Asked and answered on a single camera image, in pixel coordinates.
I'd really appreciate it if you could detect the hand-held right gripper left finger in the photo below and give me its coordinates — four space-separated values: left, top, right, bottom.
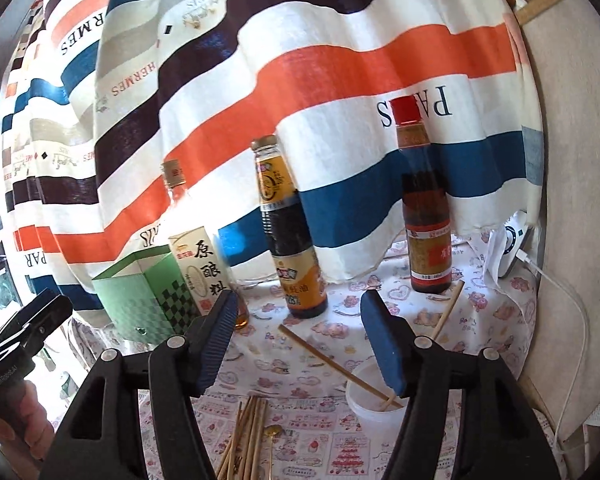
40 290 241 480

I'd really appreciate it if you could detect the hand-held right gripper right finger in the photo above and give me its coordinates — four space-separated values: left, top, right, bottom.
360 289 563 480

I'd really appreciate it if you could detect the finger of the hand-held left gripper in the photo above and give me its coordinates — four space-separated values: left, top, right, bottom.
0 291 74 361

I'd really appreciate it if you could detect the wooden chopstick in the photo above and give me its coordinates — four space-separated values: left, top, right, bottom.
431 280 466 342
278 324 403 408

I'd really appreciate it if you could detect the translucent plastic cup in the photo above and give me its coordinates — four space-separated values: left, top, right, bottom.
345 362 416 441

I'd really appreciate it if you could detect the pile of chopsticks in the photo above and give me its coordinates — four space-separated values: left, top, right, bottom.
215 394 271 480

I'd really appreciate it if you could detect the gold metal spoon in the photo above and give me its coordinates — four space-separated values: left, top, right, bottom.
262 424 284 480

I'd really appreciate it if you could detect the person's left hand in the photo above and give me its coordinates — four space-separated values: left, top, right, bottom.
7 380 56 461

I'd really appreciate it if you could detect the cooking wine bottle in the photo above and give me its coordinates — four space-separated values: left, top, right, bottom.
161 159 251 331

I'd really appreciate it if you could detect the bear print cloth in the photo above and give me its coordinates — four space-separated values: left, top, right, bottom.
70 232 538 406

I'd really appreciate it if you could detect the green checkered box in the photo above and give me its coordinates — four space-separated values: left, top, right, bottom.
91 251 203 345

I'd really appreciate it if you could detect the dark oyster sauce bottle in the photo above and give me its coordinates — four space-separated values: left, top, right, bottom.
250 135 329 319

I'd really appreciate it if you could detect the red cap sauce bottle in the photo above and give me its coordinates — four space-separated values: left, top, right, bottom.
394 97 453 295

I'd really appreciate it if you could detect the white electric device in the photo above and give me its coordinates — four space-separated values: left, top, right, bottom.
490 210 533 278

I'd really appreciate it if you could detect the beige wooden board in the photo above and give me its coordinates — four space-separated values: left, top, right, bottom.
517 0 600 441

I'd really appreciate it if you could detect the striped curtain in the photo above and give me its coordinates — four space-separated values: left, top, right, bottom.
0 0 541 311

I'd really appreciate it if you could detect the white cable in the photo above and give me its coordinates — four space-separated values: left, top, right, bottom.
522 255 593 453

